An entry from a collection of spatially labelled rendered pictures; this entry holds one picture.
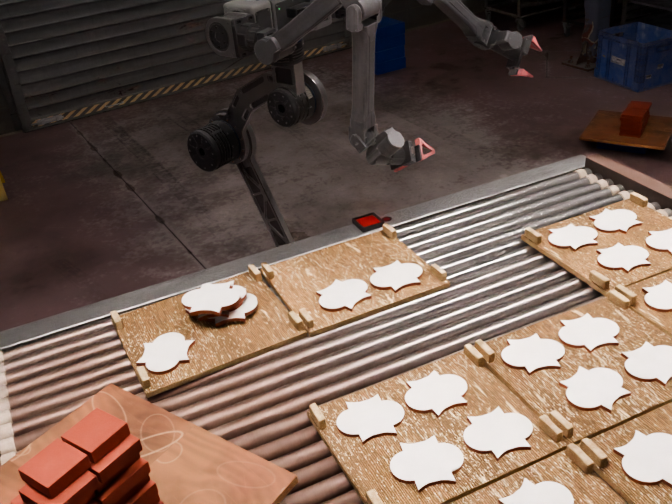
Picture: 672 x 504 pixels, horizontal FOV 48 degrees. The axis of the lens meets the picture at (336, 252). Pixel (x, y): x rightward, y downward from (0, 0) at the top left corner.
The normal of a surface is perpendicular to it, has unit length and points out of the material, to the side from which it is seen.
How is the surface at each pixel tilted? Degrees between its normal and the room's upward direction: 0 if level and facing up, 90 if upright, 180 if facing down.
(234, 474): 0
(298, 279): 0
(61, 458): 0
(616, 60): 90
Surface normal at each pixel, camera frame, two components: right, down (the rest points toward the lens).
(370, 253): -0.08, -0.85
